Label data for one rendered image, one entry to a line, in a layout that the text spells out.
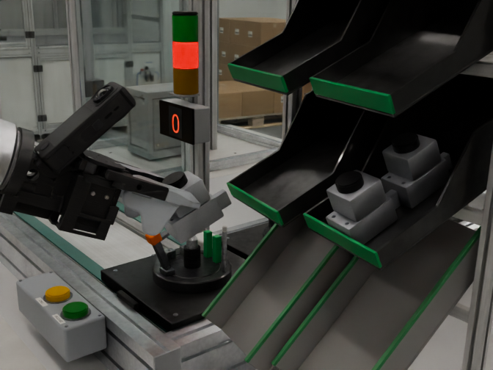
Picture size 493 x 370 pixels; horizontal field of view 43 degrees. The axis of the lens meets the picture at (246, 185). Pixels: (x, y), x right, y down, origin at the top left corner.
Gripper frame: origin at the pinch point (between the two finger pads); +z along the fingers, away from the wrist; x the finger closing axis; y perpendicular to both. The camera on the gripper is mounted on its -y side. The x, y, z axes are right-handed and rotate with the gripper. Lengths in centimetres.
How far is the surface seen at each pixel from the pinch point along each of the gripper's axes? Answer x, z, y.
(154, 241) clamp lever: -25.6, 11.6, 13.0
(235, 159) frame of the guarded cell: -121, 78, 1
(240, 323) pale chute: -3.8, 17.9, 16.3
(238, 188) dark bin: -3.7, 9.4, -1.9
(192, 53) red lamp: -46, 15, -19
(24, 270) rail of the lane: -59, 3, 34
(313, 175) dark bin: 0.9, 16.8, -7.1
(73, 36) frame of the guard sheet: -104, 8, -16
